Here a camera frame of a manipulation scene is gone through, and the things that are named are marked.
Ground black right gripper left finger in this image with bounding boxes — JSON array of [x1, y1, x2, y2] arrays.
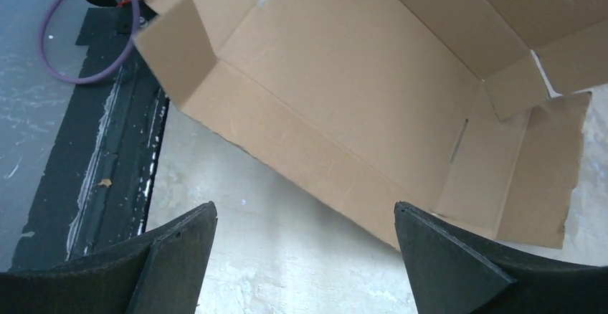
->
[[1, 201, 217, 313]]

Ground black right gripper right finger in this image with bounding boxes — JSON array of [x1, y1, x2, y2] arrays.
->
[[394, 201, 607, 313]]

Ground brown cardboard box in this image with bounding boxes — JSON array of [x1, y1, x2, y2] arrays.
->
[[136, 0, 607, 249]]

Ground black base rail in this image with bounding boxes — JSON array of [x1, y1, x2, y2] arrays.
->
[[1, 19, 168, 271]]

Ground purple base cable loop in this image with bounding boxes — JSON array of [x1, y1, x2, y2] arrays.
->
[[38, 0, 142, 85]]

